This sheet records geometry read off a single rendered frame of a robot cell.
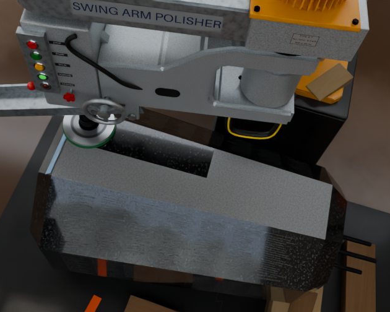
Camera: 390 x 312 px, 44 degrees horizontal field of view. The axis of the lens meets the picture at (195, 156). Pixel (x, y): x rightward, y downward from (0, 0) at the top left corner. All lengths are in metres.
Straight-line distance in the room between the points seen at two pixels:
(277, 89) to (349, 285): 1.47
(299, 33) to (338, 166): 1.87
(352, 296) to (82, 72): 1.84
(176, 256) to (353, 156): 1.55
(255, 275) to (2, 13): 2.53
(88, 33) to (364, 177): 2.14
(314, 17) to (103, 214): 1.15
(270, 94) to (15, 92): 1.05
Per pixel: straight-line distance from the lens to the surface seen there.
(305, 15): 1.29
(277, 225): 1.95
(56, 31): 1.46
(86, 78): 1.61
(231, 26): 1.33
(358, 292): 2.78
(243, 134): 1.98
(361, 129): 3.31
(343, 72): 2.41
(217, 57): 1.45
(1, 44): 3.53
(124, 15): 1.35
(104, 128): 2.04
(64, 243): 2.10
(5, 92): 2.12
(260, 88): 1.58
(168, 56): 1.53
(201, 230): 1.95
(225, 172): 1.99
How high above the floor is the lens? 2.60
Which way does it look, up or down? 62 degrees down
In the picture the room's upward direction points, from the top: 10 degrees clockwise
